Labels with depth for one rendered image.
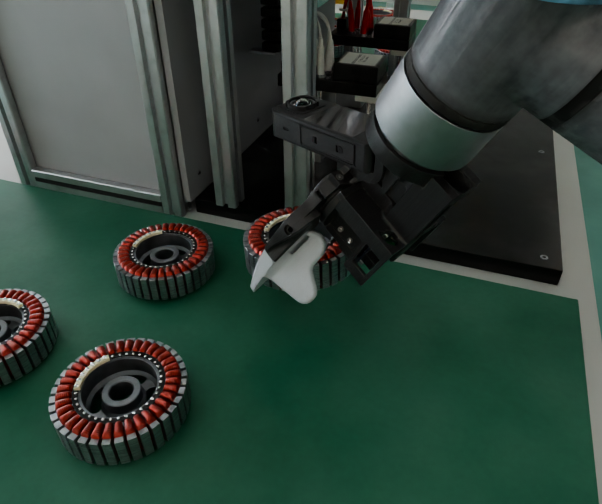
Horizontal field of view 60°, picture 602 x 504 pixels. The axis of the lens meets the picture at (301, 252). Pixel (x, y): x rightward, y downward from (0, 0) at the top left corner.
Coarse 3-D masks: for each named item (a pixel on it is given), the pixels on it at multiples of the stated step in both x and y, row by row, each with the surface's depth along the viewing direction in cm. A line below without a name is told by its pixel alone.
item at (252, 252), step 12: (264, 216) 53; (276, 216) 53; (288, 216) 53; (252, 228) 51; (264, 228) 51; (276, 228) 53; (324, 228) 53; (252, 240) 49; (264, 240) 50; (252, 252) 48; (336, 252) 47; (252, 264) 49; (324, 264) 46; (336, 264) 47; (252, 276) 50; (324, 276) 47; (336, 276) 48; (276, 288) 48; (324, 288) 48
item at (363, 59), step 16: (336, 64) 71; (352, 64) 71; (368, 64) 71; (384, 64) 73; (320, 80) 73; (336, 80) 72; (352, 80) 72; (368, 80) 71; (384, 80) 75; (320, 96) 80; (368, 96) 72
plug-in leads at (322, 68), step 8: (320, 16) 71; (328, 24) 71; (320, 32) 70; (328, 32) 74; (320, 40) 70; (328, 40) 73; (320, 48) 71; (328, 48) 73; (320, 56) 71; (328, 56) 73; (320, 64) 72; (328, 64) 74; (320, 72) 73; (328, 72) 74
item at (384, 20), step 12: (384, 24) 89; (396, 24) 89; (408, 24) 89; (336, 36) 93; (348, 36) 92; (360, 36) 91; (372, 36) 91; (384, 36) 90; (396, 36) 89; (408, 36) 89; (360, 48) 98; (384, 48) 91; (396, 48) 90; (408, 48) 90
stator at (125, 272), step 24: (144, 240) 61; (168, 240) 63; (192, 240) 61; (120, 264) 57; (144, 264) 57; (168, 264) 59; (192, 264) 57; (144, 288) 56; (168, 288) 57; (192, 288) 58
